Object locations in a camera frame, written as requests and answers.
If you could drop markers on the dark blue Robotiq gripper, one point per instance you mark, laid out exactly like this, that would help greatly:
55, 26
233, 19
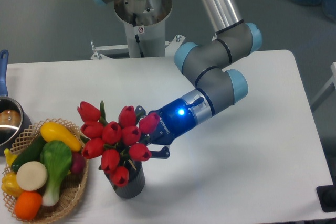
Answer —
177, 118

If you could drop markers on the red tulip bouquet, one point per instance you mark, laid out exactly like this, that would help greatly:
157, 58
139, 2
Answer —
119, 144

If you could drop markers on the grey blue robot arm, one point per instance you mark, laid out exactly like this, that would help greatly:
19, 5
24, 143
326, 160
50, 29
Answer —
215, 87

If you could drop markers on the dark grey ribbed vase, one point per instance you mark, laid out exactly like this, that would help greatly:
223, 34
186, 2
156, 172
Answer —
135, 184

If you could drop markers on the red radish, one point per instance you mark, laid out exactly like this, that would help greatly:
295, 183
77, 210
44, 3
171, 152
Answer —
78, 163

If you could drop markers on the green bok choy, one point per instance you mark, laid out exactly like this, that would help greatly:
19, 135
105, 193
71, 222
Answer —
56, 156

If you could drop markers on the yellow squash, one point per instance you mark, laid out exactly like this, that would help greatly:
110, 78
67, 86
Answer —
52, 131

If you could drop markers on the green cucumber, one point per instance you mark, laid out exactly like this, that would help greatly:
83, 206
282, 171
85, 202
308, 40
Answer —
31, 153

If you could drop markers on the beige round bun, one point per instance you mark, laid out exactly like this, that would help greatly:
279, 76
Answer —
31, 176

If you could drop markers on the yellow banana tip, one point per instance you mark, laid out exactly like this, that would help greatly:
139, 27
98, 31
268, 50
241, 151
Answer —
9, 156

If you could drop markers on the orange fruit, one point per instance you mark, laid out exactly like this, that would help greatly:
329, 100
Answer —
28, 205

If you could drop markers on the yellow bell pepper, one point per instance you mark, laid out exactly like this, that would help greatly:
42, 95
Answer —
10, 185

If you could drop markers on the black device at table edge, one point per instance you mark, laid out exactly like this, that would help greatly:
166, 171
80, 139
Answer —
326, 195

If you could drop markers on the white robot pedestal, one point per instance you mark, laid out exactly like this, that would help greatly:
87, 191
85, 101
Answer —
144, 24

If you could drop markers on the blue handled saucepan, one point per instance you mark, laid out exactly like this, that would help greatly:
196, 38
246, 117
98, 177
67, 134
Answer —
13, 118

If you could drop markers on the white frame at right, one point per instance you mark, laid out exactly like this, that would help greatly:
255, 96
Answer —
325, 91

